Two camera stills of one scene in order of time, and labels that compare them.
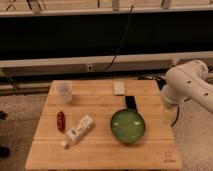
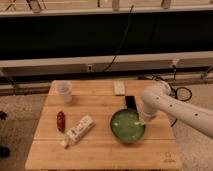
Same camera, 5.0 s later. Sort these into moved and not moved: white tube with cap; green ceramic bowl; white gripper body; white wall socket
Moved: white gripper body
Not moved: white wall socket; white tube with cap; green ceramic bowl
